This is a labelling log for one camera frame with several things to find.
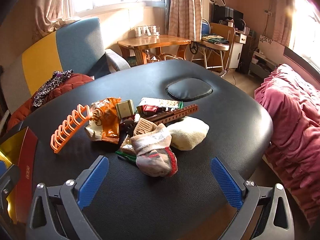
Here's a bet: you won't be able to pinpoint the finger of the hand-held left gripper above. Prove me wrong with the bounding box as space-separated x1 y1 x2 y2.
0 160 21 205

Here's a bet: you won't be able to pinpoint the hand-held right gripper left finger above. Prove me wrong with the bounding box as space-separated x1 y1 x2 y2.
26 155 110 240

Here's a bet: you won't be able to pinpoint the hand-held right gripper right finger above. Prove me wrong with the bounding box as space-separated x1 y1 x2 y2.
209 156 294 240

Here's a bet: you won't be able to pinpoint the red gift box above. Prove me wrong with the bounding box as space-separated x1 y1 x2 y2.
0 126 38 224

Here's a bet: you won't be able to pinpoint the green clear snack packet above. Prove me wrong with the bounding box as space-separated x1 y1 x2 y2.
115 135 137 165

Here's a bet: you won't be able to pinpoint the cream sock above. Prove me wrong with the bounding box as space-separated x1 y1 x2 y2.
166 117 209 151

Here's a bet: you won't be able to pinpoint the orange snack packet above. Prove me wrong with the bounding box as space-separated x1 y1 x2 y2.
85 97 123 145

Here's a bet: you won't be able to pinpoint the small dark brown candy packet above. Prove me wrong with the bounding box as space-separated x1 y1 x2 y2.
119 116 140 135

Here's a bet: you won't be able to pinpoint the grey sock red trim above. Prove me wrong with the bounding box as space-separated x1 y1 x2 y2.
130 126 178 178

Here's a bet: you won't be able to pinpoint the green and cream small carton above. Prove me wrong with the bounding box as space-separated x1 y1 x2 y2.
115 99 135 119

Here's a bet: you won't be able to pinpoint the brown building brick strip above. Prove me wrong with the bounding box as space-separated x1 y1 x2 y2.
144 104 200 125

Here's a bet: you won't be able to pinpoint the red wafer candy packet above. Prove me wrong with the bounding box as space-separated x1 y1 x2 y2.
136 104 158 115

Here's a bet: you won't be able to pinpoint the clear cracker packet green ends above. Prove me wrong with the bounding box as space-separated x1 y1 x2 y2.
139 97 184 113

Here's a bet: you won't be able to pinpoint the pink ruffled bed cover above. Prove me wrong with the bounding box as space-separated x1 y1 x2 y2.
254 64 320 227

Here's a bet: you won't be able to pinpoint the black oval cushion plug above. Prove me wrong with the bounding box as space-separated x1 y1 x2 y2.
165 78 214 102

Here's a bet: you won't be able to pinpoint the leopard print cloth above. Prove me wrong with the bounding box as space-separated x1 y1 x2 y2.
32 69 74 109

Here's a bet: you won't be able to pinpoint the rust orange puffer jacket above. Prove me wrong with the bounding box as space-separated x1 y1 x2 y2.
7 74 94 130

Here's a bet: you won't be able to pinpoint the white cabinet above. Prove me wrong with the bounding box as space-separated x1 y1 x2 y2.
229 30 248 69

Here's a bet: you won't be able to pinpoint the blue yellow grey armchair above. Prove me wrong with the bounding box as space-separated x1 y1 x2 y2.
0 17 131 120

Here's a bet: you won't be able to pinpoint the folded green cloth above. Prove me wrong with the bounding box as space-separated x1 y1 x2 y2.
202 35 229 44

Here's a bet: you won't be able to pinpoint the white low shelf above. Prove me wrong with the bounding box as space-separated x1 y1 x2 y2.
250 35 279 78

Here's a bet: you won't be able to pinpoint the wooden side table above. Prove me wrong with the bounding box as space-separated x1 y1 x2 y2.
117 35 192 65

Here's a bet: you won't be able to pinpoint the blue folding chair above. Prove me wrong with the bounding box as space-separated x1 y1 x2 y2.
201 19 211 35

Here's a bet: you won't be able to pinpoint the clear plastic organizer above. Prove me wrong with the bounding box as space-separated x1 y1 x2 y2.
135 25 161 37

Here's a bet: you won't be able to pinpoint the black monitor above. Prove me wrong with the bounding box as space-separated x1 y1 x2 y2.
212 4 244 27

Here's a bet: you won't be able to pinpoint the beige patterned curtain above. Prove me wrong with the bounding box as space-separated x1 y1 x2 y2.
272 0 294 47
168 0 202 42
34 0 82 33

